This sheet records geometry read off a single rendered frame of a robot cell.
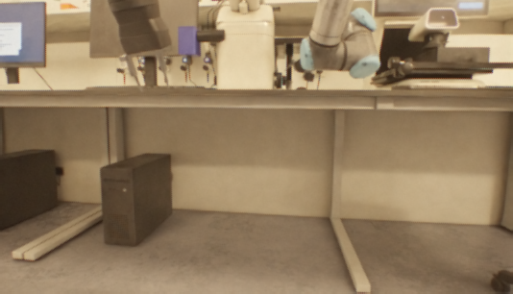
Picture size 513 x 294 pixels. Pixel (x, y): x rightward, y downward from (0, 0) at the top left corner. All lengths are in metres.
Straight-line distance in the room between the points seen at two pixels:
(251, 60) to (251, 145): 0.89
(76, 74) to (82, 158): 0.59
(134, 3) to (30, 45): 1.45
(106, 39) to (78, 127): 0.92
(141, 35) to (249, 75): 0.49
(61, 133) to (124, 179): 1.00
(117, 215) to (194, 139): 0.65
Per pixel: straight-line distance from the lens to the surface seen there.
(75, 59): 2.24
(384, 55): 1.35
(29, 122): 2.51
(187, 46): 0.94
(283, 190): 1.75
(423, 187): 1.92
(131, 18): 0.48
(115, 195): 1.47
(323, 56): 0.80
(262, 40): 0.91
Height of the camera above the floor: 0.70
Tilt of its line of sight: 6 degrees down
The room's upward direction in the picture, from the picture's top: 1 degrees clockwise
